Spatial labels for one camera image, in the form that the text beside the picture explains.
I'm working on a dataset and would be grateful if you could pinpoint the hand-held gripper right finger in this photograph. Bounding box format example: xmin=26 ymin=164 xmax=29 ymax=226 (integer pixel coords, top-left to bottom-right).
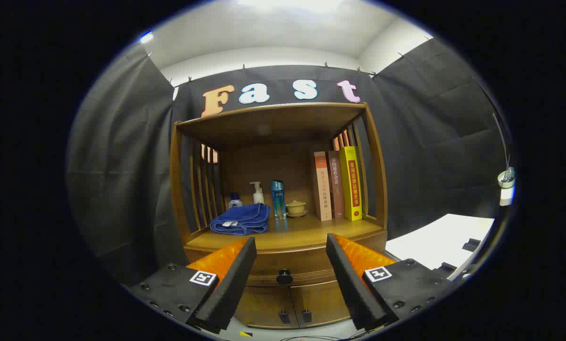
xmin=326 ymin=233 xmax=454 ymax=332

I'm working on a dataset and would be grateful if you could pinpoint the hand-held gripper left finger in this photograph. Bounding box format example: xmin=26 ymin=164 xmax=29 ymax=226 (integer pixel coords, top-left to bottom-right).
xmin=127 ymin=237 xmax=257 ymax=334

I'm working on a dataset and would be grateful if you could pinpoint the wooden drawer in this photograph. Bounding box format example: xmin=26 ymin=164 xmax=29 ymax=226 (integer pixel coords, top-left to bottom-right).
xmin=184 ymin=231 xmax=389 ymax=287

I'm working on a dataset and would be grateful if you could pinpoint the wooden cabinet door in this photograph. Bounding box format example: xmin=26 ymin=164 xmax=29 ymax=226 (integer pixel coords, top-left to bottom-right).
xmin=290 ymin=280 xmax=351 ymax=327
xmin=236 ymin=286 xmax=294 ymax=328

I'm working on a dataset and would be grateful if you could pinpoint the wooden countertop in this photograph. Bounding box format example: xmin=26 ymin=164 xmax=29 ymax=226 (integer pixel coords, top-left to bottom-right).
xmin=185 ymin=213 xmax=385 ymax=251

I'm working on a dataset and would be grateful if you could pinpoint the wooden cabinet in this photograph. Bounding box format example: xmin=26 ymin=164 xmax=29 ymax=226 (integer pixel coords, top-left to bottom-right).
xmin=169 ymin=102 xmax=389 ymax=330

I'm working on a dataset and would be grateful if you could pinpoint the blue folded towel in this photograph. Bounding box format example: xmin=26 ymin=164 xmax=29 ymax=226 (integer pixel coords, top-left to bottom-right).
xmin=210 ymin=203 xmax=271 ymax=236

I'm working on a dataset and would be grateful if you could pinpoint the white table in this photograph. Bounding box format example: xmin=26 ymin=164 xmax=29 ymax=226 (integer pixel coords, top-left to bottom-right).
xmin=386 ymin=213 xmax=495 ymax=280

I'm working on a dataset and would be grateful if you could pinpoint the yellow book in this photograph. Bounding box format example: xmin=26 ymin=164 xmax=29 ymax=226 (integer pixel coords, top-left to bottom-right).
xmin=338 ymin=147 xmax=363 ymax=221

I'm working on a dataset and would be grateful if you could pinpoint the beige lidded teacup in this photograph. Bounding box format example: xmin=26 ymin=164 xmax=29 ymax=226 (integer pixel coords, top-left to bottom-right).
xmin=285 ymin=200 xmax=308 ymax=218

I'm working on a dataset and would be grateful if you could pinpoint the blue glass bottle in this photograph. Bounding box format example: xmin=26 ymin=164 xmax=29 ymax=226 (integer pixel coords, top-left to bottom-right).
xmin=270 ymin=180 xmax=287 ymax=219

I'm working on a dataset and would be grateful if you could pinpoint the brown book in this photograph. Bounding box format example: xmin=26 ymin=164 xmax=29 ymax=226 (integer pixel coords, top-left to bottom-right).
xmin=328 ymin=151 xmax=346 ymax=219

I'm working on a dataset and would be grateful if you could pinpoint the beige orange book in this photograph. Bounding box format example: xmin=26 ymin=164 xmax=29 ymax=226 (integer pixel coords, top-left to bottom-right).
xmin=313 ymin=151 xmax=333 ymax=222

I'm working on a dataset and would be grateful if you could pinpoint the black backdrop cloth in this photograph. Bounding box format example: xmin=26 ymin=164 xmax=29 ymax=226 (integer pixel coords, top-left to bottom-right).
xmin=67 ymin=38 xmax=515 ymax=287

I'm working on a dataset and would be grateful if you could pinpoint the white round fixture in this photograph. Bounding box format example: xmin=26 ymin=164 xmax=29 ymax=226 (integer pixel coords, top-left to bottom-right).
xmin=497 ymin=167 xmax=516 ymax=206

